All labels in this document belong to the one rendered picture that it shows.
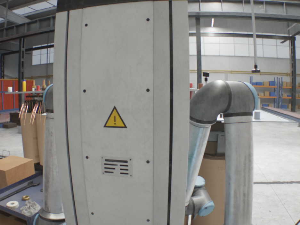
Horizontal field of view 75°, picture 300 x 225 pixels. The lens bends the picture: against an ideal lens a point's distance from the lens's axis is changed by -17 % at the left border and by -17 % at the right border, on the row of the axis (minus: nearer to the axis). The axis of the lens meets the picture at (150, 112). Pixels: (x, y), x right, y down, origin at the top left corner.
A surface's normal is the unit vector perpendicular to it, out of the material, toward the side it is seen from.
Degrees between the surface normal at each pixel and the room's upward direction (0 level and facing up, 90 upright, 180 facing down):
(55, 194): 85
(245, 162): 81
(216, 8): 90
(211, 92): 64
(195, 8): 90
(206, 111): 100
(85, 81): 90
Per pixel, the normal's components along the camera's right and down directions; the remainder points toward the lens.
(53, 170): 0.25, -0.02
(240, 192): -0.26, -0.05
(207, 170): -0.62, 0.07
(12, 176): 0.97, 0.02
